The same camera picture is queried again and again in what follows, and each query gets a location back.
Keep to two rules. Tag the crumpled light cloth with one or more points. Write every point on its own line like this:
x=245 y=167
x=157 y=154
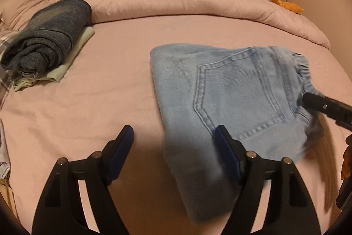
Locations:
x=4 y=158

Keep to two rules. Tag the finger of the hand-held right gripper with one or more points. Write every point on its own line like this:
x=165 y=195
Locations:
x=327 y=108

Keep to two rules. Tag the folded light green cloth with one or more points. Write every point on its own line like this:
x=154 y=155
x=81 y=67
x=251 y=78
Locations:
x=74 y=52

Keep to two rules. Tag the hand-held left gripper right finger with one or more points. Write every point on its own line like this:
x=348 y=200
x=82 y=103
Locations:
x=227 y=151

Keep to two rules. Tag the pink bed sheet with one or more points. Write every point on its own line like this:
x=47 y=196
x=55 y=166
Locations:
x=104 y=102

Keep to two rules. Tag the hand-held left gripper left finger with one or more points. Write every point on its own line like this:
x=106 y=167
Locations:
x=121 y=151

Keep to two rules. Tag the light blue denim pants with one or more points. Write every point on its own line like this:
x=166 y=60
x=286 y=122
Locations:
x=228 y=86

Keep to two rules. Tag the person's right hand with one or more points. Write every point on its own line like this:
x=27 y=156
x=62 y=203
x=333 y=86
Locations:
x=347 y=158

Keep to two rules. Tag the plaid cloth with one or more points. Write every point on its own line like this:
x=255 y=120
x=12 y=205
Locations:
x=5 y=72

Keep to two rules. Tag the folded dark blue sweater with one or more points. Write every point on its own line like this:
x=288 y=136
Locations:
x=46 y=34

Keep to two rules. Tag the pink quilted duvet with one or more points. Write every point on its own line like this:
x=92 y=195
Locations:
x=176 y=1

